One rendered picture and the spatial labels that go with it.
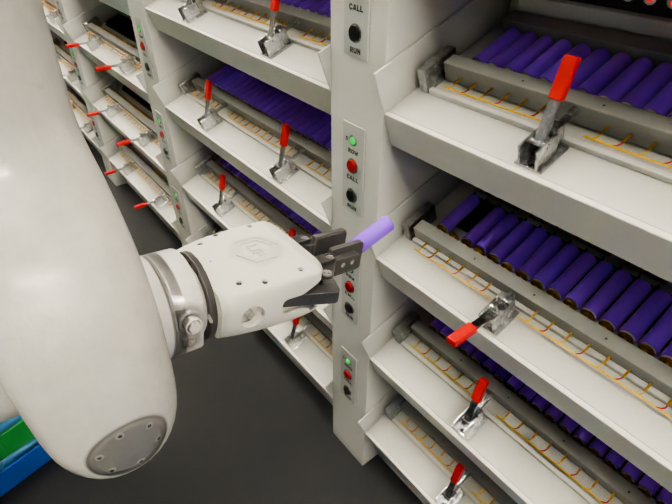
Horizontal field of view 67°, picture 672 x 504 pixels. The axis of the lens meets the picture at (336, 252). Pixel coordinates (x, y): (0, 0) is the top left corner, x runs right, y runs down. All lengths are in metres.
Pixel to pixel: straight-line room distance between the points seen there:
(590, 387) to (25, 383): 0.48
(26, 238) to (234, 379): 0.97
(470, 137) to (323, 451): 0.74
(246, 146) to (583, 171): 0.64
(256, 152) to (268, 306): 0.56
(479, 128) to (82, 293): 0.39
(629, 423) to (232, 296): 0.38
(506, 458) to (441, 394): 0.12
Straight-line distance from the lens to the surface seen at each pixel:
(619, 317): 0.59
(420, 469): 0.94
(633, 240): 0.45
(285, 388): 1.18
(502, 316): 0.58
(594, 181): 0.47
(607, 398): 0.57
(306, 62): 0.72
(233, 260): 0.42
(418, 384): 0.78
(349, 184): 0.66
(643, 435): 0.56
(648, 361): 0.57
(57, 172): 0.29
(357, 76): 0.60
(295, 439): 1.10
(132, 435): 0.32
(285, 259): 0.43
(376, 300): 0.74
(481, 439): 0.74
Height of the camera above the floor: 0.93
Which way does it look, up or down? 37 degrees down
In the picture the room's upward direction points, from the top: straight up
